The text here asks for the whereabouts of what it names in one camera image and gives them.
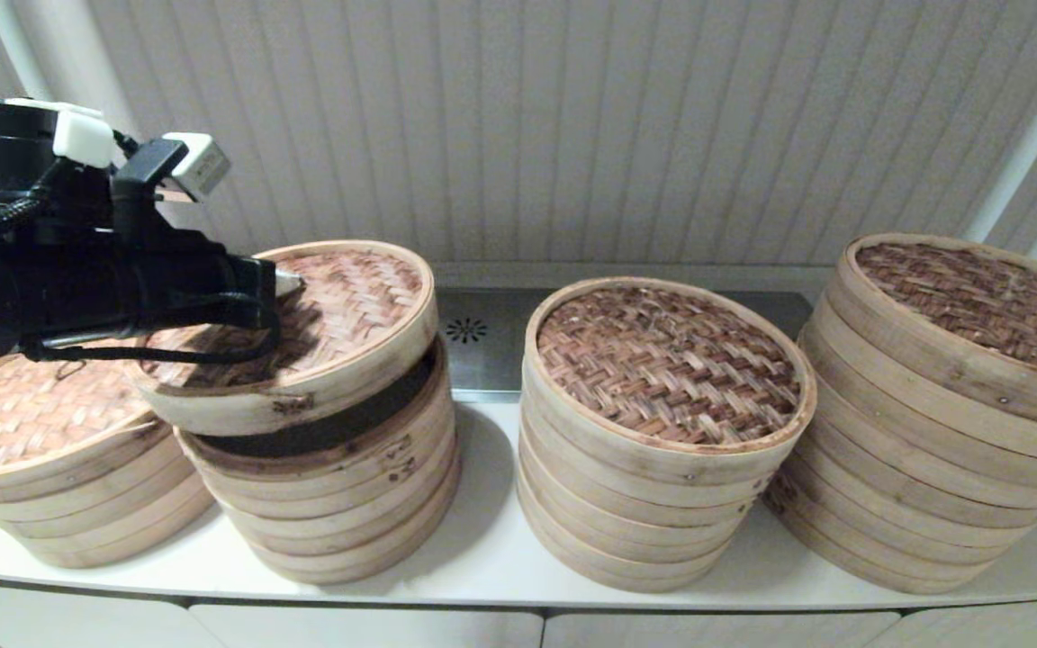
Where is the stainless steel drain plate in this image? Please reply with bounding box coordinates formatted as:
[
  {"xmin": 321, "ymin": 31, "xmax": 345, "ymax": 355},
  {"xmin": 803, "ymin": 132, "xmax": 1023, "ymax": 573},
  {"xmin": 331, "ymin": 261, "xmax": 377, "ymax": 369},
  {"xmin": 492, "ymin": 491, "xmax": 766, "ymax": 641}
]
[{"xmin": 436, "ymin": 288, "xmax": 815, "ymax": 403}]

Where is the beige cabinet door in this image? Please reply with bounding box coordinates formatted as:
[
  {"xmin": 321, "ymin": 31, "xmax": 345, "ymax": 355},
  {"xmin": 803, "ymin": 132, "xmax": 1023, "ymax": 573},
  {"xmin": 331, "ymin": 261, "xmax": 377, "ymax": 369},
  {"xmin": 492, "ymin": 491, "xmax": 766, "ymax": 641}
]
[
  {"xmin": 544, "ymin": 612, "xmax": 902, "ymax": 648},
  {"xmin": 190, "ymin": 605, "xmax": 545, "ymax": 648},
  {"xmin": 0, "ymin": 580, "xmax": 198, "ymax": 648},
  {"xmin": 865, "ymin": 596, "xmax": 1037, "ymax": 648}
]

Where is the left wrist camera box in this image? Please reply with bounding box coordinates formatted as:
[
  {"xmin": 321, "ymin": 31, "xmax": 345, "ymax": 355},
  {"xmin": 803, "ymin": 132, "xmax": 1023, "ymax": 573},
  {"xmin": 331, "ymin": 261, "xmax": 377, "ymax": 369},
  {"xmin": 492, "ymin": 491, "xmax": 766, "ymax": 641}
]
[{"xmin": 113, "ymin": 133, "xmax": 231, "ymax": 244}]

